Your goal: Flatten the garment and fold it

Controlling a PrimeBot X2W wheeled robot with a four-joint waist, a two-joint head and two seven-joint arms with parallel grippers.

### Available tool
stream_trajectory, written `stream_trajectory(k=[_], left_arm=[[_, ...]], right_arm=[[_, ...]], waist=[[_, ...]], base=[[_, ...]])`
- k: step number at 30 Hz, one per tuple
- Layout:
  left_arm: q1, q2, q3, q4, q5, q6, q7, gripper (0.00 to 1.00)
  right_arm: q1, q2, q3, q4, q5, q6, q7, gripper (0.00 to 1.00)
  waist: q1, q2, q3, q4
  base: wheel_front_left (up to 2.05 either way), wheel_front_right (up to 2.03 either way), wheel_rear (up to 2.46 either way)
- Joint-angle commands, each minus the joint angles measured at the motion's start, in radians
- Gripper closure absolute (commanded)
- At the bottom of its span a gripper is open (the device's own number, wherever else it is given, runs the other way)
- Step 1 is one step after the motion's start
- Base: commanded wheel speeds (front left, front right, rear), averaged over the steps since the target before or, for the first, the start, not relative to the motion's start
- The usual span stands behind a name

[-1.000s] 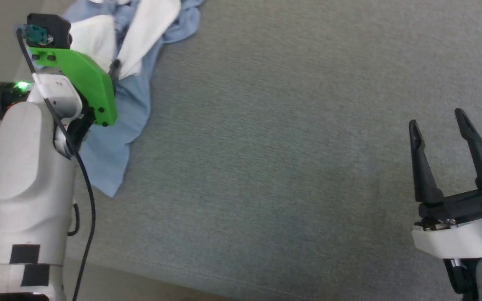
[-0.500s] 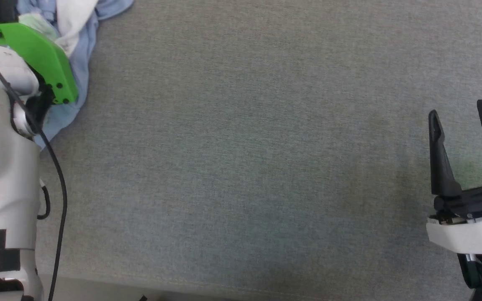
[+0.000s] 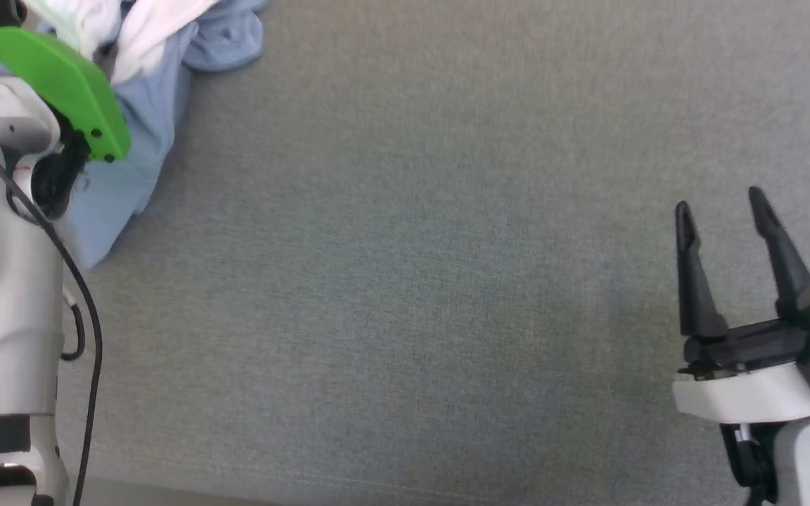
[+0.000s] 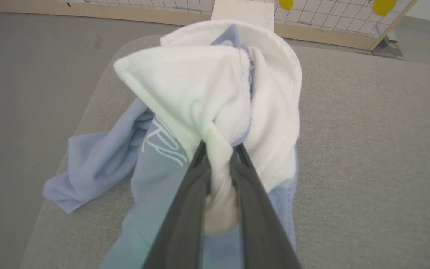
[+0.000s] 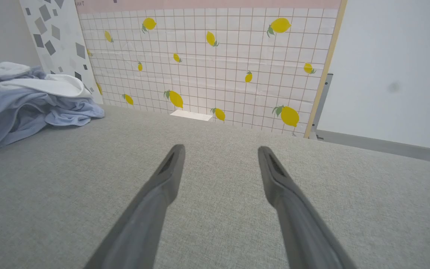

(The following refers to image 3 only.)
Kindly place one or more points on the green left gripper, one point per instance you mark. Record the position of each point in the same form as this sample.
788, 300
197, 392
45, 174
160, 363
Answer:
60, 77

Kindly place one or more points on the grey fabric sofa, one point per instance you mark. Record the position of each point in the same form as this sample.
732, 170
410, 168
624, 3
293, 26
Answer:
447, 246

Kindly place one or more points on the light blue garment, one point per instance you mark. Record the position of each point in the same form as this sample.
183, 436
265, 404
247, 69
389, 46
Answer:
145, 119

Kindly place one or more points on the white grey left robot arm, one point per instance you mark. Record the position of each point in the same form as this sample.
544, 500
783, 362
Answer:
4, 295

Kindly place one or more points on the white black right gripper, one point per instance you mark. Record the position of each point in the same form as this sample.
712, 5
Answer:
763, 379

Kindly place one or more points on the white garment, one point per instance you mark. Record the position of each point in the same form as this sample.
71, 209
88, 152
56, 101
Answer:
152, 28

